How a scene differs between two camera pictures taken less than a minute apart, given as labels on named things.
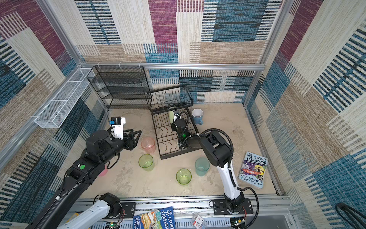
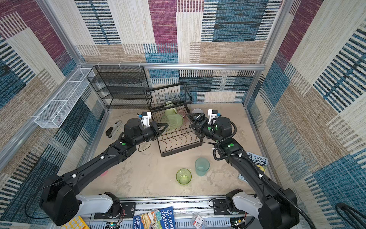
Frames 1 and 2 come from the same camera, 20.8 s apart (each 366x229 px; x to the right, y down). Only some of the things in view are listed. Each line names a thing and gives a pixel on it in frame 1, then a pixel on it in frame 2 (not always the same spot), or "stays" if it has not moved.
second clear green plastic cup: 183,176 stays
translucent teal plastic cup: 202,165 stays
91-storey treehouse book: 163,218 stays
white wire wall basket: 58,109 stays
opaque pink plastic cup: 105,171 stays
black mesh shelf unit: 122,87 stays
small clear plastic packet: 198,222 stays
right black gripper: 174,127 -> 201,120
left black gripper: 133,143 -> 154,127
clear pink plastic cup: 148,144 -> 183,113
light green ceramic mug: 171,114 -> 169,111
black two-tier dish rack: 164,103 stays
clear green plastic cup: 146,161 -> 174,120
